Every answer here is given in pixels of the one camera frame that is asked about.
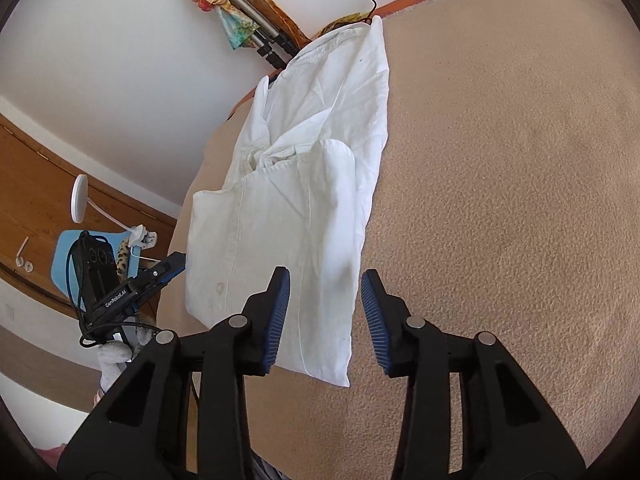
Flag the white long-sleeve shirt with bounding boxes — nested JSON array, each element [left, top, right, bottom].
[[186, 18, 390, 387]]

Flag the left gloved hand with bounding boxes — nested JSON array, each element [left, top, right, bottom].
[[96, 312, 155, 401]]

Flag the white clip desk lamp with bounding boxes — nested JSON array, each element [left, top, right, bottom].
[[70, 174, 157, 250]]

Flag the light blue chair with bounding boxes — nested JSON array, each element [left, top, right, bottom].
[[51, 230, 141, 300]]

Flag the beige bed blanket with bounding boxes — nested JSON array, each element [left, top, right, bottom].
[[156, 0, 640, 480]]

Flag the colourful patterned scarf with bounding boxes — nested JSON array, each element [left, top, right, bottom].
[[192, 0, 310, 51]]

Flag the folded silver tripod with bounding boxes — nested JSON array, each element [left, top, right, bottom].
[[230, 0, 299, 70]]

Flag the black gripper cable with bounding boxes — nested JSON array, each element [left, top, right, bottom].
[[64, 236, 202, 406]]

